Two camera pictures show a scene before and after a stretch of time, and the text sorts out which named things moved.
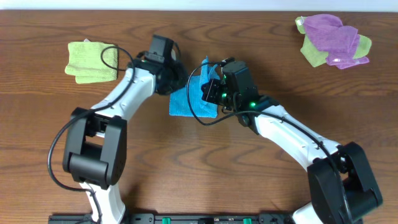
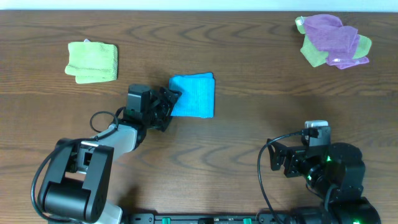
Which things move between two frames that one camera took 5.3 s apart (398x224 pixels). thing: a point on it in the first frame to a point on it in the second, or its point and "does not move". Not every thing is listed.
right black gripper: (212, 84) to (294, 157)
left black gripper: (179, 76) to (166, 107)
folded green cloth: (86, 62) does not move
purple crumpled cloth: (340, 42) does not move
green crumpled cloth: (315, 56) does not move
